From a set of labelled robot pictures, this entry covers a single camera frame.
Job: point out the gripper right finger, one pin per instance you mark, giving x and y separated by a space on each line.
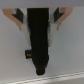
58 17

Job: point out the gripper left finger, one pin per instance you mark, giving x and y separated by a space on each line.
16 17

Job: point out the white sliding door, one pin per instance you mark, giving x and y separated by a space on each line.
68 46

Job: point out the white cabinet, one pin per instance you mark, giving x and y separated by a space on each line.
74 80

